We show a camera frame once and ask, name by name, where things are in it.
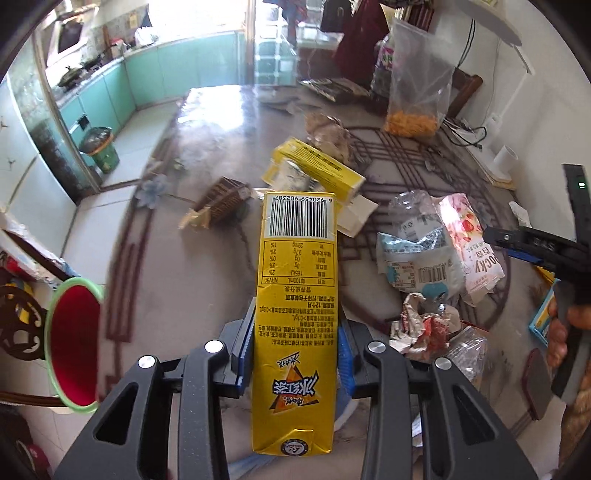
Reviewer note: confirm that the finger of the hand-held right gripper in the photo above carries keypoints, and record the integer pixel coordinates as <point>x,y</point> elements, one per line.
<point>531,257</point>
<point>521,240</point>

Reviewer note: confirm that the crumpled silver foil wrapper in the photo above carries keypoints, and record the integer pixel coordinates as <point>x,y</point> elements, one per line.
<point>422,327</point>

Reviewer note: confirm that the purple printed packet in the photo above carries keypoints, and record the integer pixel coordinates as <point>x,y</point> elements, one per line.
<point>383,64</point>

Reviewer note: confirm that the person's right forearm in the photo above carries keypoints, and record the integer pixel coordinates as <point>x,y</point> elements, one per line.
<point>577,443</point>

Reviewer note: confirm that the white round board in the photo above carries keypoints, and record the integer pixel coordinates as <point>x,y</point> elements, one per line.
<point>494,21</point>

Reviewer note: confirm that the red bin with green rim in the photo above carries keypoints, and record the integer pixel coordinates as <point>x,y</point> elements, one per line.
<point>74,341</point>

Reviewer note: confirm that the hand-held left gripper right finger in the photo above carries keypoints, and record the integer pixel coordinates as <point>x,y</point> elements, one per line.
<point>347,364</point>

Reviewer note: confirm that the yellow drink carton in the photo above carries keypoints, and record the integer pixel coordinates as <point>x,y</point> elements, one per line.
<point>295,323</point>

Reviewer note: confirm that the pink strawberry snack packet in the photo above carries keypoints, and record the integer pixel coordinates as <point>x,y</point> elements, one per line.
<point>471,249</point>

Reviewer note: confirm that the person's right hand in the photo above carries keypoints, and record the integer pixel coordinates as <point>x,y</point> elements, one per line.
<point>557,341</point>

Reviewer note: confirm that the green trash can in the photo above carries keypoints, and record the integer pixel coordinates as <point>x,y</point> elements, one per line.
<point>99,150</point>

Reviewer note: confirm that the small clear plastic bag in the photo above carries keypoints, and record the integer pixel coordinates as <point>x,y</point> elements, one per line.
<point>466,355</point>

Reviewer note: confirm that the carved wooden chair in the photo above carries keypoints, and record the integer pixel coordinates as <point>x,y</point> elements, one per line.
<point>18,323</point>

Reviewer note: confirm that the flat yellow box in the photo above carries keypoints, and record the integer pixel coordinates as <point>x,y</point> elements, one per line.
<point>323,166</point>

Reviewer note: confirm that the crumpled clear plastic bottle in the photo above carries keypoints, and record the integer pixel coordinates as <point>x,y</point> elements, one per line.
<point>415,258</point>

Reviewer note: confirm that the teal kitchen cabinets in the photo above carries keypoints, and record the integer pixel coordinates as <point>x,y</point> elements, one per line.
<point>134,78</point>

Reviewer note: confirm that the dark red garment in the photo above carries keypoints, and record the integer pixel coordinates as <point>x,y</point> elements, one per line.
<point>360,41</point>

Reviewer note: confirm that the patterned tablecloth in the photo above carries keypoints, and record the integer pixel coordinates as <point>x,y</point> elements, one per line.
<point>194,286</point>

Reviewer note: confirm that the white paper box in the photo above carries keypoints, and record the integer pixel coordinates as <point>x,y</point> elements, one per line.
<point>358,214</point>

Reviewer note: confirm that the brown crumpled bag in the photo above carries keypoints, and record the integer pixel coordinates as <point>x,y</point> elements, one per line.
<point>330,136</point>

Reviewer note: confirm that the white power strip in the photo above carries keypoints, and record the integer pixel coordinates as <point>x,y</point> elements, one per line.
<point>468,131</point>

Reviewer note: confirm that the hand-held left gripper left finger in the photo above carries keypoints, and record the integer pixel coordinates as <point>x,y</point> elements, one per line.
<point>241,355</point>

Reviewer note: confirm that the blue box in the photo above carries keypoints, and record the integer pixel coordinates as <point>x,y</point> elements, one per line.
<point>542,314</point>

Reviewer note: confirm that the black wok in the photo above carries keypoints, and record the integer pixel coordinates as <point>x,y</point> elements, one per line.
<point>71,76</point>

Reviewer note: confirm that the dark snack packet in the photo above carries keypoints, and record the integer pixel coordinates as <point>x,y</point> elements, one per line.
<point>332,88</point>

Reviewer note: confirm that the clear bag of orange snacks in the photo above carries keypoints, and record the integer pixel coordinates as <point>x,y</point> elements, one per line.
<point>415,78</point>

